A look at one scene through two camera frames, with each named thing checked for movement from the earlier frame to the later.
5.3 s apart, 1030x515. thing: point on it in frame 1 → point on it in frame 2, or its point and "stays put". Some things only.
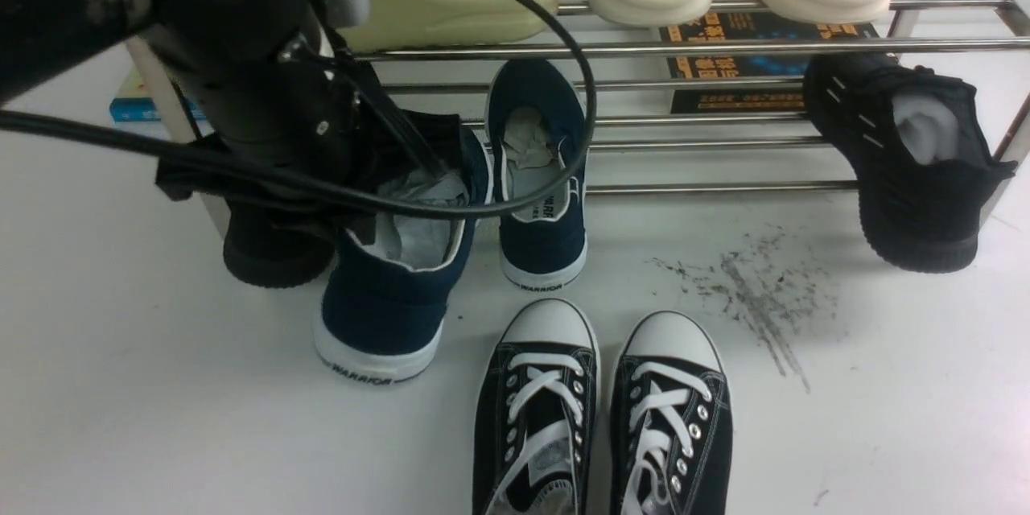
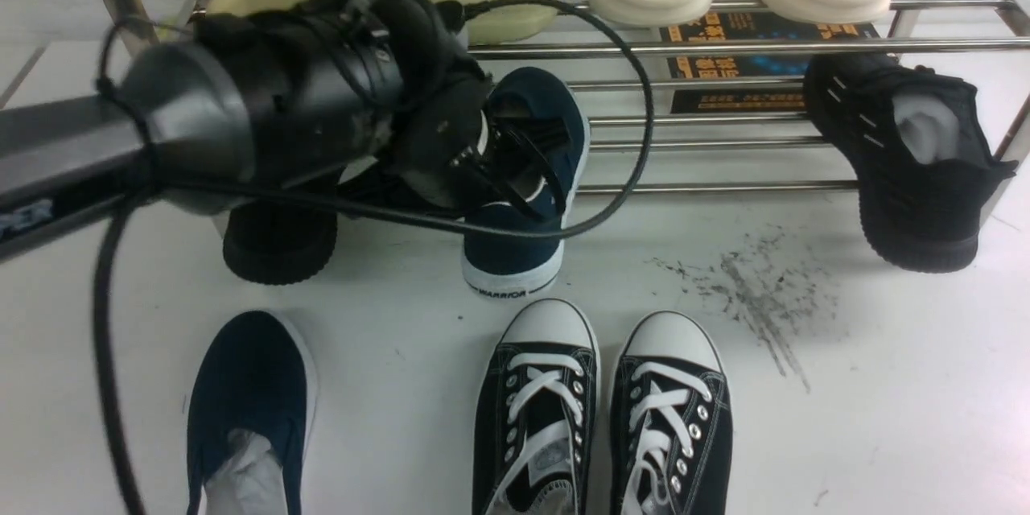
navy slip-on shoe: (387, 282) → (255, 370)
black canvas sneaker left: (537, 414) stays put
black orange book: (747, 26) stays put
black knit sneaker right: (920, 150) stays put
